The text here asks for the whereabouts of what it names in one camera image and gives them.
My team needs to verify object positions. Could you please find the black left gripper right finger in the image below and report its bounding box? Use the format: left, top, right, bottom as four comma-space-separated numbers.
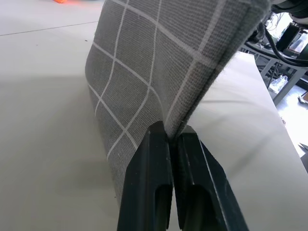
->
169, 125, 250, 231

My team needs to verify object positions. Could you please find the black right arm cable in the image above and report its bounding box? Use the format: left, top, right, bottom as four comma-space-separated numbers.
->
261, 23, 308, 66

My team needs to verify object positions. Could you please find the grey checked pouch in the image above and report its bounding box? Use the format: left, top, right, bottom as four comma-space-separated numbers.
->
84, 0, 271, 210

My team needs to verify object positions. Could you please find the grey metal table frame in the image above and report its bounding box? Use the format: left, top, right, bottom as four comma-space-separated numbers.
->
240, 42, 308, 107

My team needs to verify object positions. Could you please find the black box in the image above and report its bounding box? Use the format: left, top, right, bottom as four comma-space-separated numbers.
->
276, 23, 302, 53

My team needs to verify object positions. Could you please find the clear plastic bag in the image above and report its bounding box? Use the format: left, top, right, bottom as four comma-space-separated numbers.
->
268, 75, 289, 92

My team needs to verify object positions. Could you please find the teal orange fabric bag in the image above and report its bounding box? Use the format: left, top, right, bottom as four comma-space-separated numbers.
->
51, 0, 80, 6

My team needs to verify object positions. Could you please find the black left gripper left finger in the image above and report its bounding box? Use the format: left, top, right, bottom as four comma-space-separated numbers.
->
117, 120, 174, 231

